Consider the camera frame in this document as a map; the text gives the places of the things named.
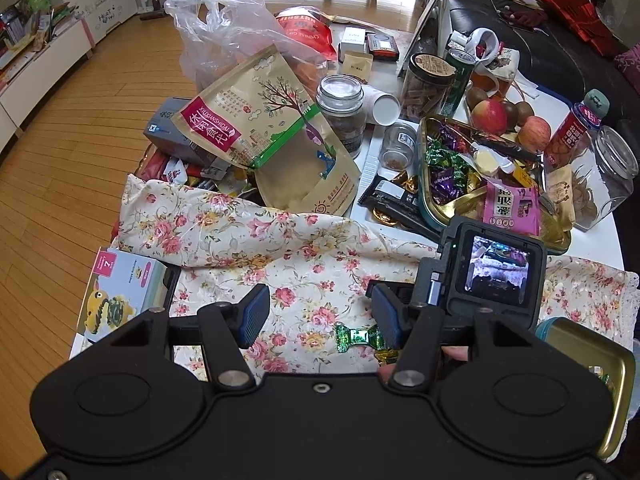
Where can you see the pink snack packet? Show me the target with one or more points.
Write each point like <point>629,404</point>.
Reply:
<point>511,208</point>

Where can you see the red apple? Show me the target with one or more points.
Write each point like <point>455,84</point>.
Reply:
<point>535,134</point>
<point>489,116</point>

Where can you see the glass jar with nuts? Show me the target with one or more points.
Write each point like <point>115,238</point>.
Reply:
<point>598,178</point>

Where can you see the gold tin with snacks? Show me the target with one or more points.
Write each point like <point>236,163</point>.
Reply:
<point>455,161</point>

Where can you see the red drink bottle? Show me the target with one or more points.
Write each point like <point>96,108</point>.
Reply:
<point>584,117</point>

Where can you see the small glass jar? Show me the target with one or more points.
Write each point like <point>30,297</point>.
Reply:
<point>340,98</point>

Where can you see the desk calendar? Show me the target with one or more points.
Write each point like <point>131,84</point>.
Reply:
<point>427,12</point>

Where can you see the empty gold tin tray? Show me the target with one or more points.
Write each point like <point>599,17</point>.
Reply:
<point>613,364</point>

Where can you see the floral tablecloth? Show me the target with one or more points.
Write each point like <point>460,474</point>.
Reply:
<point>317,269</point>

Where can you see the person's hand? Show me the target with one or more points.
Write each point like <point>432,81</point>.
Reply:
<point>447,353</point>

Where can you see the dark lidded canister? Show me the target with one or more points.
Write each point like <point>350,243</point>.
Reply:
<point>427,83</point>

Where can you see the green candy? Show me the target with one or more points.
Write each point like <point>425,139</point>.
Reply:
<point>347,337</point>

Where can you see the green drink can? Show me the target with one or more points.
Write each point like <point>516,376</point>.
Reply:
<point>464,64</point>

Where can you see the beige tree snack bag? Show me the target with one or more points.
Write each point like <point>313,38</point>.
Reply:
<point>259,117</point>

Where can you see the cartoon dinosaur box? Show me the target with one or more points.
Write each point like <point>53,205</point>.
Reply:
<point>121,286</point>

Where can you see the clear plastic bag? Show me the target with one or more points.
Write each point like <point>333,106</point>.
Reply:
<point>218,35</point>

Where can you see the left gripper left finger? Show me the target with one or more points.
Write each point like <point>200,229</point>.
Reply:
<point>227,329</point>

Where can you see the gold candy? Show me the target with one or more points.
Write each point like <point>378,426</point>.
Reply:
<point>387,356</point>

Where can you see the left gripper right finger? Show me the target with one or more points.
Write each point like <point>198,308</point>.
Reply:
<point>416,331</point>

